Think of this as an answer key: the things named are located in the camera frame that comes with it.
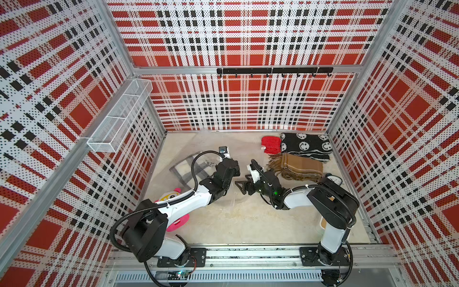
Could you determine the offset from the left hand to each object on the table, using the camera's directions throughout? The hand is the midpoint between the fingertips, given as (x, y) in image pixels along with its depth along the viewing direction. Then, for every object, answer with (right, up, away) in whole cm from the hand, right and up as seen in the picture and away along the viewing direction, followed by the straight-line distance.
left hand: (235, 159), depth 86 cm
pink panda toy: (-24, -28, -7) cm, 38 cm away
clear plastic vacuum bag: (+4, +6, +19) cm, 20 cm away
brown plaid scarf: (+33, -5, +12) cm, 36 cm away
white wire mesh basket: (-65, +12, +5) cm, 67 cm away
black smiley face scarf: (+48, +7, +21) cm, 53 cm away
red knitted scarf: (+23, +8, +25) cm, 35 cm away
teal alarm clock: (+53, -11, +8) cm, 54 cm away
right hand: (+4, -10, +4) cm, 12 cm away
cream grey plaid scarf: (-22, -6, +11) cm, 25 cm away
